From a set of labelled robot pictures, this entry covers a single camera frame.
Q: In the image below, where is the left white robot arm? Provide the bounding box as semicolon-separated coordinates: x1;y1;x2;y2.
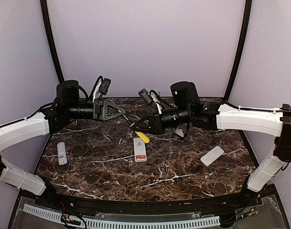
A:
0;80;126;208

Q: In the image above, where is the left black frame post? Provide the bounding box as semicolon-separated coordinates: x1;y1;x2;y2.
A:
40;0;65;83

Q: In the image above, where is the black frame post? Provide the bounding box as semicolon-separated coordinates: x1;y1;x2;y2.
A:
40;0;65;83
223;0;252;101

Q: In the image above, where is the right black frame post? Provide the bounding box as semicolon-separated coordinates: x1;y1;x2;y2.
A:
223;0;252;101

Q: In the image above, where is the white slotted cable duct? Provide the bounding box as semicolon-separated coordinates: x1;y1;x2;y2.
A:
22;204;220;229

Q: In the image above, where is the grey remote control left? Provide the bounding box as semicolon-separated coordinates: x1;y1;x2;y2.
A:
57;142;67;166

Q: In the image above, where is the white remote with battery bay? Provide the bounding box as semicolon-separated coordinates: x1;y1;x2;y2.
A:
133;137;147;162

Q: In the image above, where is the white remote control right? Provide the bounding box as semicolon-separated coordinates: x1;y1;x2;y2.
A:
200;146;224;167

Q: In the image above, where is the black front rail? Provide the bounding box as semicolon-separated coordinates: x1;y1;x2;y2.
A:
31;188;261;216

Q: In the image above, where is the yellow handled screwdriver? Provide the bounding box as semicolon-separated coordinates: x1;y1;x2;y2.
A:
123;115;150;144

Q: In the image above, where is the white battery cover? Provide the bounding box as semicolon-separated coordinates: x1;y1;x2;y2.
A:
176;129;184;137

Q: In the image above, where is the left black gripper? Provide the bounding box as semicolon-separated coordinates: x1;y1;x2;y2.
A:
66;99;126;122

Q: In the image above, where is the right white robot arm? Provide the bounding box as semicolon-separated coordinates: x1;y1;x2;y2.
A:
131;81;291;207

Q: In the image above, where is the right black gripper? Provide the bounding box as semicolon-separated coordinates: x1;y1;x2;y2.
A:
131;105;192;135

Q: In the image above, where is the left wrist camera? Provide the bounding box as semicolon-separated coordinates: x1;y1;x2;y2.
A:
90;76;111;101

